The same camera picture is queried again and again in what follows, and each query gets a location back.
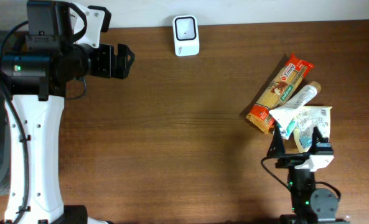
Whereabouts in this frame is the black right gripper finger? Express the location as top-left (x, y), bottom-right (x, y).
top-left (267, 126), bottom-right (286, 156)
top-left (310, 126), bottom-right (327, 152)

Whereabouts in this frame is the green tissue packet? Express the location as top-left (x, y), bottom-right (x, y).
top-left (278, 118), bottom-right (297, 140)

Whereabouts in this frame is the cream snack bag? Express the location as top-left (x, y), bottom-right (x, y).
top-left (293, 106), bottom-right (332, 152)

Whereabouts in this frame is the white tube with gold cap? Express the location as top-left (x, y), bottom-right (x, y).
top-left (269, 81), bottom-right (321, 129)

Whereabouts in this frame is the orange spaghetti packet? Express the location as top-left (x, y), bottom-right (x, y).
top-left (246, 54), bottom-right (314, 134)

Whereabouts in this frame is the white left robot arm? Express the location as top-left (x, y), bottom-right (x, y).
top-left (0, 1), bottom-right (135, 223)

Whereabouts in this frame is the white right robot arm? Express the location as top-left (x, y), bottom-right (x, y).
top-left (261, 127), bottom-right (341, 223)

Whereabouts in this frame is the white barcode scanner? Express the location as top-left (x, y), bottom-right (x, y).
top-left (172, 15), bottom-right (200, 57)

